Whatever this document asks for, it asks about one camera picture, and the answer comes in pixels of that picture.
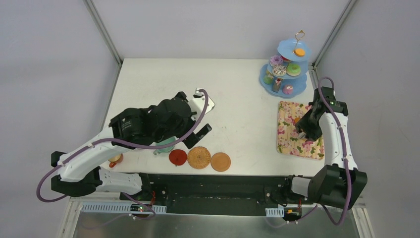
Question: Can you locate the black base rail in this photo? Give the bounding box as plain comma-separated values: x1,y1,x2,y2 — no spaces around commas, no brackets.
134,174,310,216

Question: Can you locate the pink cupcake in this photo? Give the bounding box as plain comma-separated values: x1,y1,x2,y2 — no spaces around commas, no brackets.
282,85,294,95

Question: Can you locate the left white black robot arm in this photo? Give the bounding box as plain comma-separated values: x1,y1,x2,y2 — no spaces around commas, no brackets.
51,89,215,201

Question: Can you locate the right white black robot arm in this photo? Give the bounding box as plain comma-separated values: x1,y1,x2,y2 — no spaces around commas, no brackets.
281,87,368,211

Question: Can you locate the blue three-tier cake stand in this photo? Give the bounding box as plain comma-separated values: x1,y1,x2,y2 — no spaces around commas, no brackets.
259,30,312,99

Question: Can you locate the green teacup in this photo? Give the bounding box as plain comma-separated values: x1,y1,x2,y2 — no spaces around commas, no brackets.
153,137,176,155

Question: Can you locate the orange round coaster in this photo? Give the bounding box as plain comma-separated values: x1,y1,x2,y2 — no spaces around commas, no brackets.
210,152,231,172

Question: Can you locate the woven rattan coaster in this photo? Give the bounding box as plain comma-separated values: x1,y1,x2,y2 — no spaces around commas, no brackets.
187,146,211,170

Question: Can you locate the red jam tart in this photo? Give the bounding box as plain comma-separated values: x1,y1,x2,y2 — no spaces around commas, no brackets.
281,56,290,62

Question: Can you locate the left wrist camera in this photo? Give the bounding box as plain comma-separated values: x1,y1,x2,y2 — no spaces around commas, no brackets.
187,88,215,120

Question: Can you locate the orange small mug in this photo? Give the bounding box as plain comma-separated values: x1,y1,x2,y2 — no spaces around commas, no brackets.
108,154,123,168

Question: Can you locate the round orange biscuit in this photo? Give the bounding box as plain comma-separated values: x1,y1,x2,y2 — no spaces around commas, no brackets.
294,48,306,57

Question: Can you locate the red apple coaster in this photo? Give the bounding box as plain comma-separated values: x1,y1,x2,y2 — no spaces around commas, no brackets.
168,149,187,166

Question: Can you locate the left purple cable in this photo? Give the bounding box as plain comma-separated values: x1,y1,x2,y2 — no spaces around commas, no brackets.
36,88,210,203

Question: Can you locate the purple sprinkled donut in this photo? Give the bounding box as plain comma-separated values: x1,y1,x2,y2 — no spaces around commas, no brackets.
269,55,283,67

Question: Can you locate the white chocolate donut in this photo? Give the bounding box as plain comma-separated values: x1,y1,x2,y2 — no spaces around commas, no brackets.
272,65,287,77

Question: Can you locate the floral serving tray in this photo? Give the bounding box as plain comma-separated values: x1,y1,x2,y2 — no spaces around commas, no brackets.
277,101,324,161

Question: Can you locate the chocolate slice cake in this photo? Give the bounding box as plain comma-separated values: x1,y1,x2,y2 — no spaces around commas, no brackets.
272,78,282,93

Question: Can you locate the green frosted donut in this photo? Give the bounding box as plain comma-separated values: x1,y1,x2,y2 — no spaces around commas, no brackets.
287,63,301,76

